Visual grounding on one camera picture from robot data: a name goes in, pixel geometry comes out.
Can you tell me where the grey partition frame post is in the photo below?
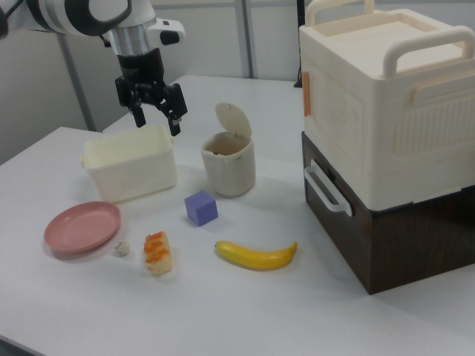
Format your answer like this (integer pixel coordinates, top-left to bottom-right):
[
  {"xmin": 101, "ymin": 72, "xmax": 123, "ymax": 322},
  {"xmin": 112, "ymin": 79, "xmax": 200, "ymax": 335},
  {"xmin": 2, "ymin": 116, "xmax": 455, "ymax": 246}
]
[{"xmin": 240, "ymin": 0, "xmax": 258, "ymax": 79}]

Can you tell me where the black hanging cable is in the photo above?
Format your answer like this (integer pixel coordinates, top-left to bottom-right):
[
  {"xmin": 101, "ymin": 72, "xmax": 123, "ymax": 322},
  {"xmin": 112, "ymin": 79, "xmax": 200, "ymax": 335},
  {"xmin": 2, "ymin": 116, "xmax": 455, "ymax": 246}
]
[{"xmin": 293, "ymin": 0, "xmax": 304, "ymax": 89}]

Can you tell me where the yellow toy banana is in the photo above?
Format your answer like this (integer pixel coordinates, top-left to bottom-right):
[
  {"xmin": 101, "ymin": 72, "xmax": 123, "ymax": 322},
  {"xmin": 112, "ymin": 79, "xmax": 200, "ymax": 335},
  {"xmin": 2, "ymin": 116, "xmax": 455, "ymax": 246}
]
[{"xmin": 214, "ymin": 240, "xmax": 298, "ymax": 271}]

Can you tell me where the white rectangular plastic bin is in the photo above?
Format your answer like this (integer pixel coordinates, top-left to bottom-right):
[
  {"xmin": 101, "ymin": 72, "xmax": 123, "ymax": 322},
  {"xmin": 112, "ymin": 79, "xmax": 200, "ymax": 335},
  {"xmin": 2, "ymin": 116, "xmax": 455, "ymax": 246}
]
[{"xmin": 80, "ymin": 124, "xmax": 178, "ymax": 204}]

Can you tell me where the purple cube block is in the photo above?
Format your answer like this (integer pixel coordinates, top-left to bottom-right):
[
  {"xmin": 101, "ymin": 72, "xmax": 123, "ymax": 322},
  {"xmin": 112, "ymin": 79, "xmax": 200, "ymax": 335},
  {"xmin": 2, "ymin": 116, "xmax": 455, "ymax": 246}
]
[{"xmin": 183, "ymin": 190, "xmax": 219, "ymax": 228}]

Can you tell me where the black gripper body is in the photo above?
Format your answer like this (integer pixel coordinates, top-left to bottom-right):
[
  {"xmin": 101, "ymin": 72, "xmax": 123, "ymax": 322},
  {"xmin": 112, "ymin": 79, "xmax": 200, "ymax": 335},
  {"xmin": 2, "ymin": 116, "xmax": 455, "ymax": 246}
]
[{"xmin": 117, "ymin": 48, "xmax": 167, "ymax": 107}]

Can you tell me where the cream plastic storage box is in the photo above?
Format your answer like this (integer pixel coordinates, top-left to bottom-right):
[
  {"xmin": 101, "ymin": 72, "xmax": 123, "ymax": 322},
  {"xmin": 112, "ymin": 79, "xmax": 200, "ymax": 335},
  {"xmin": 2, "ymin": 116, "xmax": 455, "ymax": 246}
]
[{"xmin": 298, "ymin": 0, "xmax": 475, "ymax": 204}]

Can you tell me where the toy bread with orange topping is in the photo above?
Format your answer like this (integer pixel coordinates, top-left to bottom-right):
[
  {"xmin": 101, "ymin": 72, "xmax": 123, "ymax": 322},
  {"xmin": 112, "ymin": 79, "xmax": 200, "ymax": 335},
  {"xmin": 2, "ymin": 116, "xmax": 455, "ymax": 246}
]
[{"xmin": 143, "ymin": 231, "xmax": 174, "ymax": 277}]

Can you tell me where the cream trash can with lid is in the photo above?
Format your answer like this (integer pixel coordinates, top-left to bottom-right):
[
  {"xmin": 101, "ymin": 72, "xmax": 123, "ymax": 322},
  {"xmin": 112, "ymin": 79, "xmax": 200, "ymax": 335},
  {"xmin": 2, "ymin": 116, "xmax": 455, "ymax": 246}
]
[{"xmin": 200, "ymin": 102, "xmax": 257, "ymax": 198}]

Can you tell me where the dark brown wooden drawer box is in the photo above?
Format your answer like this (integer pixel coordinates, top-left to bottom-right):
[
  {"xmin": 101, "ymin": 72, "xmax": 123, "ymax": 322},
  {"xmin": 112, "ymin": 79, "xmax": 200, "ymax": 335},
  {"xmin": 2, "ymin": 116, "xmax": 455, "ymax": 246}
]
[{"xmin": 301, "ymin": 131, "xmax": 475, "ymax": 296}]

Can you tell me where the white drawer handle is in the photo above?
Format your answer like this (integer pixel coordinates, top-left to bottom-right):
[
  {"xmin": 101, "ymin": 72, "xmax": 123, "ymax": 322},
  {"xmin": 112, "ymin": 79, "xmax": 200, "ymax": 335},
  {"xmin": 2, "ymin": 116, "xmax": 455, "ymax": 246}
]
[{"xmin": 304, "ymin": 159, "xmax": 353, "ymax": 216}]

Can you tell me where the pink round plate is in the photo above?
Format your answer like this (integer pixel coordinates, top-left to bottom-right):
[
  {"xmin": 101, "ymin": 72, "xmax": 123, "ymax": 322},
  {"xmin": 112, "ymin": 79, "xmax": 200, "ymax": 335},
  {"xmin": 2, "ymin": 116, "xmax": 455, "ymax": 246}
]
[{"xmin": 43, "ymin": 201, "xmax": 122, "ymax": 254}]

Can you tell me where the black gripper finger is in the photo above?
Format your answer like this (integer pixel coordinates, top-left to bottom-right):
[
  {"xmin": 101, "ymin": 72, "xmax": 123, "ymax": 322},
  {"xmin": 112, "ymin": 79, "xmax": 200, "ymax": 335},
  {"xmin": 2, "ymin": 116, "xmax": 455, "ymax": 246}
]
[
  {"xmin": 156, "ymin": 83, "xmax": 188, "ymax": 137},
  {"xmin": 115, "ymin": 75, "xmax": 147, "ymax": 128}
]

